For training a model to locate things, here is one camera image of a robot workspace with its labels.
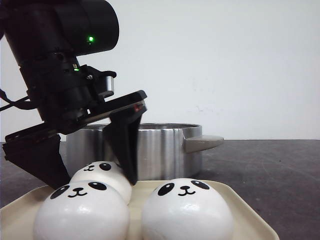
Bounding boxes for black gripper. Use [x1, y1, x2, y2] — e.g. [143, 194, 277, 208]
[3, 52, 147, 190]

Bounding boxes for panda bun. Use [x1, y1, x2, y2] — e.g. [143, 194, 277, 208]
[141, 178, 234, 240]
[70, 161, 132, 205]
[33, 180, 130, 240]

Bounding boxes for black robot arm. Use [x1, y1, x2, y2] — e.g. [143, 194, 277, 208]
[0, 0, 147, 189]

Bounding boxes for stainless steel steamer pot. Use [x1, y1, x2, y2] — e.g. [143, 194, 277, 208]
[60, 123, 224, 181]

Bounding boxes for cream plastic tray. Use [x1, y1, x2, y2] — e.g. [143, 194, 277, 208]
[0, 180, 279, 240]

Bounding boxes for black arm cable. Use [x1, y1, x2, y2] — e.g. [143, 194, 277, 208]
[0, 87, 38, 112]

